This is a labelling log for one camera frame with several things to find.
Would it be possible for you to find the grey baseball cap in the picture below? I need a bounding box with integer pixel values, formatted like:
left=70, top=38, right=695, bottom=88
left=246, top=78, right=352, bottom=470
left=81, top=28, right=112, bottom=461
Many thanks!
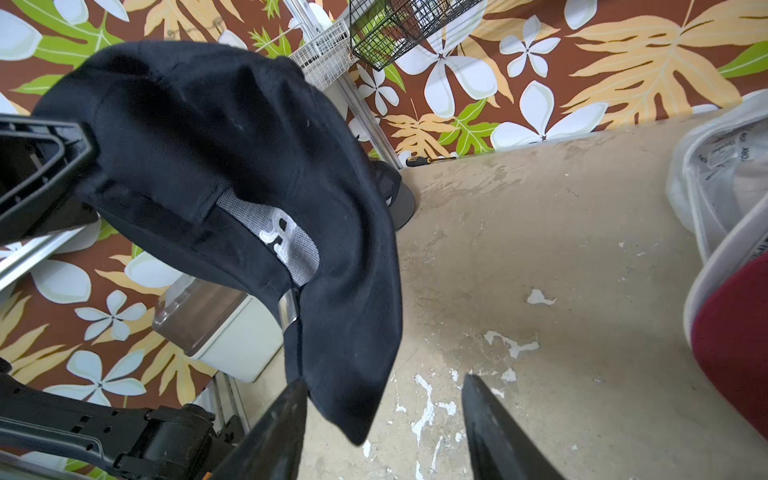
left=371, top=160, right=417, bottom=230

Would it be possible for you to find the white wire basket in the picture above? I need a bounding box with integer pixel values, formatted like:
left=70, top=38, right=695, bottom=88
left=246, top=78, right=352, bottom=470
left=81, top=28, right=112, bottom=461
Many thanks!
left=289, top=20, right=356, bottom=90

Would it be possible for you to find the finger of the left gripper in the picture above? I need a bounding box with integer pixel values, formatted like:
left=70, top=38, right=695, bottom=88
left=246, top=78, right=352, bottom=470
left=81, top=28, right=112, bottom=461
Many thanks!
left=1, top=114, right=98, bottom=245

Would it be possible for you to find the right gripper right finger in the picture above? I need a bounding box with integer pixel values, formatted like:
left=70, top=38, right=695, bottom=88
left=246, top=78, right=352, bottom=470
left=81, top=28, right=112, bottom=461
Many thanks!
left=461, top=374, right=564, bottom=480

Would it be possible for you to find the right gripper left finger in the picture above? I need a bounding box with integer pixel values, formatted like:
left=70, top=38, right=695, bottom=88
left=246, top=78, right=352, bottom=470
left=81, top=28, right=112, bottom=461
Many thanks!
left=211, top=378, right=308, bottom=480

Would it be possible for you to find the black screwdriver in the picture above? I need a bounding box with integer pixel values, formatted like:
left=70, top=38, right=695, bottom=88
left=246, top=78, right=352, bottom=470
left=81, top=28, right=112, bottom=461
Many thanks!
left=405, top=156, right=455, bottom=168

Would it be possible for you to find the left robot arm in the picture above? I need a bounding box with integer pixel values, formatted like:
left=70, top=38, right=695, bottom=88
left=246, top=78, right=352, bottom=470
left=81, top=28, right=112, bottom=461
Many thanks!
left=1, top=114, right=244, bottom=479

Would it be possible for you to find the black wire basket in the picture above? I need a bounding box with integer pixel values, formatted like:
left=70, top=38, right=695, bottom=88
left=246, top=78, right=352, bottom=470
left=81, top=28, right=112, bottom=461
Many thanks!
left=347, top=0, right=481, bottom=70

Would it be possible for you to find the white baseball cap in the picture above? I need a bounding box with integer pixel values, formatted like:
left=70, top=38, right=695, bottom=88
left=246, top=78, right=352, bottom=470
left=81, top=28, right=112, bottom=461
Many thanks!
left=666, top=90, right=767, bottom=341

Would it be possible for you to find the black baseball cap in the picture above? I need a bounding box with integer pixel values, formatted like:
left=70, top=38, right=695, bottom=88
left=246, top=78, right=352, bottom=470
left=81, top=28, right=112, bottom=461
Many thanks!
left=33, top=41, right=403, bottom=445

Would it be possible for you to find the maroon baseball cap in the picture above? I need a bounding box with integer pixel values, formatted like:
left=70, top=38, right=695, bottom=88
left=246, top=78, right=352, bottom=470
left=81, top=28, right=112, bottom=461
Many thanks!
left=692, top=255, right=767, bottom=437

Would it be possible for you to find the brown lidded storage box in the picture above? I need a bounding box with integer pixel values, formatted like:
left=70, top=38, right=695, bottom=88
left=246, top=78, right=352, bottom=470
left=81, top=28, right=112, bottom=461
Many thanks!
left=152, top=274, right=283, bottom=383

